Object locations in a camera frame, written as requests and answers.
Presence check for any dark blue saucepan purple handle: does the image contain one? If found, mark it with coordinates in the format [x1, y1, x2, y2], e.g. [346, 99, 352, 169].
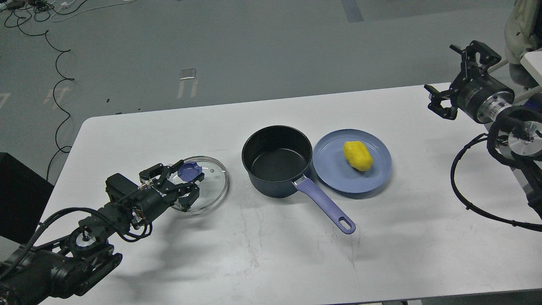
[241, 125, 356, 234]

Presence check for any yellow potato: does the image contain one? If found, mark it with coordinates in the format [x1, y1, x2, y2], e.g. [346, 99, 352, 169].
[343, 141, 373, 172]

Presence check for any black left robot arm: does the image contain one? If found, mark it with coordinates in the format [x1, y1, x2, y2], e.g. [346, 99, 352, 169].
[1, 160, 205, 305]

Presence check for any black floor cable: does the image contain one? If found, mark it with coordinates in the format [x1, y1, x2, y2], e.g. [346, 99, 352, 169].
[0, 0, 87, 180]

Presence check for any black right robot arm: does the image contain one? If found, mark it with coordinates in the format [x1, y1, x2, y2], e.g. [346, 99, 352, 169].
[424, 40, 541, 231]

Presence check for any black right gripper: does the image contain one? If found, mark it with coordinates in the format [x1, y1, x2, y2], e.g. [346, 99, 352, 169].
[424, 40, 515, 124]

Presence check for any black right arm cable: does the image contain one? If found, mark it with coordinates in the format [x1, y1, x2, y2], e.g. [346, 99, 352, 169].
[450, 133, 542, 232]

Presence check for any blue plate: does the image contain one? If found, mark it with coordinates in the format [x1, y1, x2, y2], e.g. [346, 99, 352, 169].
[313, 129, 392, 196]

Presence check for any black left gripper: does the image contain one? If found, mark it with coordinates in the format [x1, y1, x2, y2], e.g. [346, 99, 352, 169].
[135, 164, 200, 221]

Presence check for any black box at left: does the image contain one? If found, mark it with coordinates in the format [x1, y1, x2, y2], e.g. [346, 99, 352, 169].
[0, 152, 54, 244]

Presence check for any glass lid purple knob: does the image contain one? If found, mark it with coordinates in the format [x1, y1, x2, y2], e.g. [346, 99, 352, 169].
[169, 156, 229, 216]

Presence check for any white floor cable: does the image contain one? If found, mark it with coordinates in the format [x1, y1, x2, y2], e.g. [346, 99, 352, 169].
[50, 0, 138, 22]

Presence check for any white table at right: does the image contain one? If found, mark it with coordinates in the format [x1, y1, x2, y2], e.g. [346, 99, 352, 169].
[520, 50, 542, 85]

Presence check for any office chair with beige cover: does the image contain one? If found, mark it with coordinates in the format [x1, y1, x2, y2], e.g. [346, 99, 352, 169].
[488, 0, 541, 89]

